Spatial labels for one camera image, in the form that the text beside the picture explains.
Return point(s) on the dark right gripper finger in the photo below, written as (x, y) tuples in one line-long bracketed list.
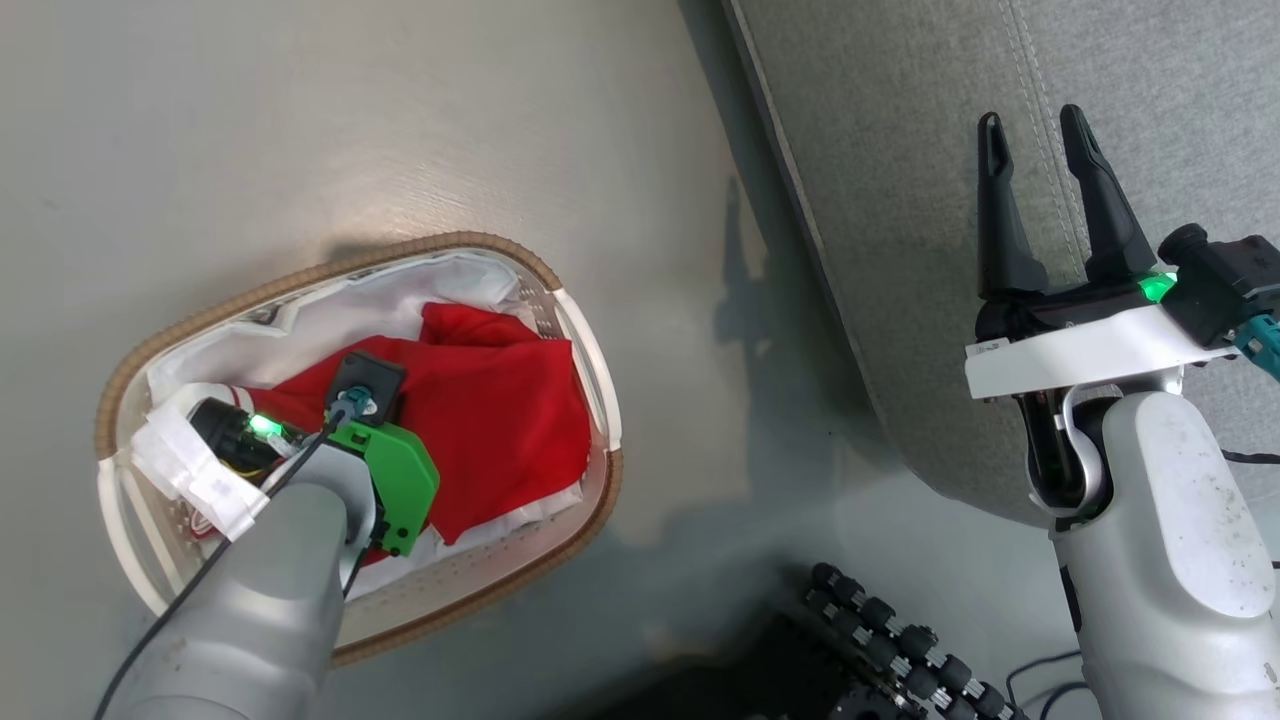
[(1105, 210), (1005, 220)]

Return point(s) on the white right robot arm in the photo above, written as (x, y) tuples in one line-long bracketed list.
[(1170, 540)]

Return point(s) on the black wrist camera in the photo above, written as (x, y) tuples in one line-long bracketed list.
[(1215, 280), (365, 385)]

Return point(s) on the black roller robot base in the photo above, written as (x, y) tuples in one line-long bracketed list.
[(880, 650)]

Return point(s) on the red basketball jersey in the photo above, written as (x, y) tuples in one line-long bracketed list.
[(500, 420)]

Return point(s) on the teal right camera connector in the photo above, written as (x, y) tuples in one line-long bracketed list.
[(1262, 345)]

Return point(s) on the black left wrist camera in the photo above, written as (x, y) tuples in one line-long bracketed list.
[(365, 385)]

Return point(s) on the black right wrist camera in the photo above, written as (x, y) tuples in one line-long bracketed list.
[(1215, 280)]

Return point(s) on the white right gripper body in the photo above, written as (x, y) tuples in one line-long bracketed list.
[(1080, 350)]

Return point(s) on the white wicker-rimmed laundry basket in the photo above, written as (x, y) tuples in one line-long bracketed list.
[(560, 540)]

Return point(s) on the white fabric basket liner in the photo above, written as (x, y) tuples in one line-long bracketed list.
[(340, 310)]

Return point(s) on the grey fabric sofa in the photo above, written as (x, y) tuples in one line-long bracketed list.
[(920, 180)]

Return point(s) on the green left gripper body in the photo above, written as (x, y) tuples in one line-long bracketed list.
[(400, 485)]

